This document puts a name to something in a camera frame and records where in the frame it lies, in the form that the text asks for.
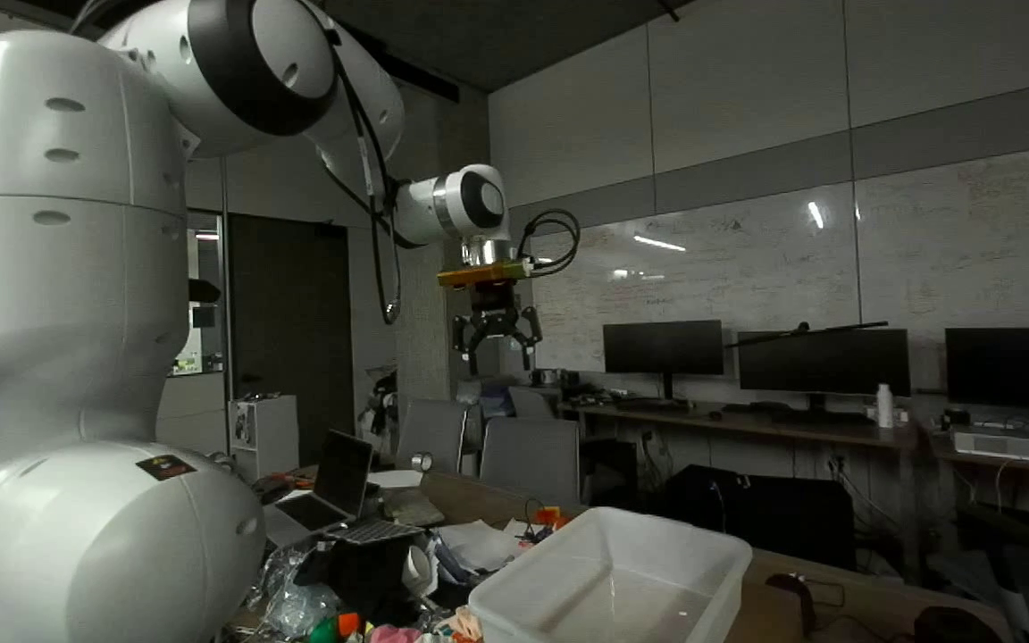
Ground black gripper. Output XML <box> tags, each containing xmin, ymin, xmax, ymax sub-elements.
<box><xmin>454</xmin><ymin>281</ymin><xmax>544</xmax><ymax>374</ymax></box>

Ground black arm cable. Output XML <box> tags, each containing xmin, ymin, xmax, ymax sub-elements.
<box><xmin>319</xmin><ymin>34</ymin><xmax>412</xmax><ymax>328</ymax></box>

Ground black computer monitor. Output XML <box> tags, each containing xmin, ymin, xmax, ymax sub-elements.
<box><xmin>601</xmin><ymin>320</ymin><xmax>730</xmax><ymax>384</ymax></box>
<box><xmin>737</xmin><ymin>326</ymin><xmax>915</xmax><ymax>402</ymax></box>
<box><xmin>943</xmin><ymin>326</ymin><xmax>1029</xmax><ymax>416</ymax></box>

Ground white crumpled papers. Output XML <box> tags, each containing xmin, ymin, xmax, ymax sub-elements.
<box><xmin>433</xmin><ymin>517</ymin><xmax>532</xmax><ymax>583</ymax></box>

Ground white plastic bin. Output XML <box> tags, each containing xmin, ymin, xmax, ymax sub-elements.
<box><xmin>464</xmin><ymin>505</ymin><xmax>757</xmax><ymax>643</ymax></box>

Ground grey office chair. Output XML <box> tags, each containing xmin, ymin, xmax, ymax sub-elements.
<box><xmin>475</xmin><ymin>416</ymin><xmax>586</xmax><ymax>511</ymax></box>

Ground crumpled clear plastic bag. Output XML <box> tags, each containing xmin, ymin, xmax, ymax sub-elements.
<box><xmin>255</xmin><ymin>541</ymin><xmax>345</xmax><ymax>643</ymax></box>

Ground white plastic bottle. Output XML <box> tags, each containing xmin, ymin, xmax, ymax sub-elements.
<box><xmin>872</xmin><ymin>380</ymin><xmax>901</xmax><ymax>432</ymax></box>

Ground small white device box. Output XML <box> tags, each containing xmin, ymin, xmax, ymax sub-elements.
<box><xmin>952</xmin><ymin>426</ymin><xmax>1029</xmax><ymax>468</ymax></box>

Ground orange printed cloth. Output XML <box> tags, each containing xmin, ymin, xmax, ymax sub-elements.
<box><xmin>433</xmin><ymin>599</ymin><xmax>491</xmax><ymax>643</ymax></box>

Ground white cabinet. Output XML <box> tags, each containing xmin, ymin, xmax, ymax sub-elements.
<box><xmin>230</xmin><ymin>389</ymin><xmax>305</xmax><ymax>482</ymax></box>

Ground wooden office desk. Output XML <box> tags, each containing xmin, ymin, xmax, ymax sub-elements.
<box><xmin>581</xmin><ymin>404</ymin><xmax>924</xmax><ymax>458</ymax></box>
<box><xmin>918</xmin><ymin>440</ymin><xmax>1029</xmax><ymax>482</ymax></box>

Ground silver open laptop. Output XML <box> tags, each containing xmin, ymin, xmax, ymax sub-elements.
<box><xmin>255</xmin><ymin>429</ymin><xmax>420</xmax><ymax>554</ymax></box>

